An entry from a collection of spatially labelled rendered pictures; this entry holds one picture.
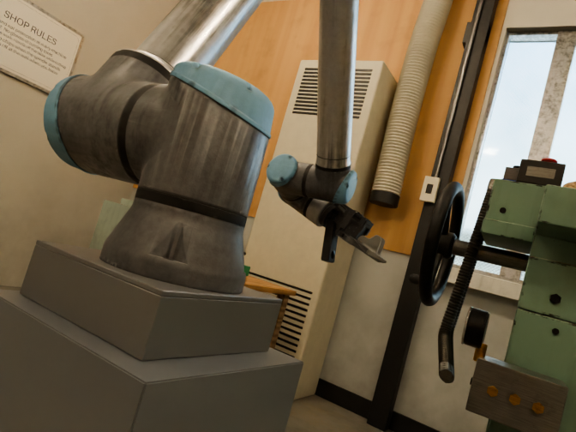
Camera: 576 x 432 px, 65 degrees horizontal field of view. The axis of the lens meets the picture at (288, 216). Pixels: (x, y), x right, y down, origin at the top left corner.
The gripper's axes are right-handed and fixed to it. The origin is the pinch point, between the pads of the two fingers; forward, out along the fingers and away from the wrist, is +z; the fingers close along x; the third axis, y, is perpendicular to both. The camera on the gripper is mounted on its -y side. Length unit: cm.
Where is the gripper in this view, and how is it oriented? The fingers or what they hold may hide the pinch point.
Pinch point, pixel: (380, 261)
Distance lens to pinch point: 120.7
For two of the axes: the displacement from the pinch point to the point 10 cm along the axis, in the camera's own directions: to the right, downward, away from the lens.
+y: 5.6, -8.2, -0.9
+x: 4.5, 2.2, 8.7
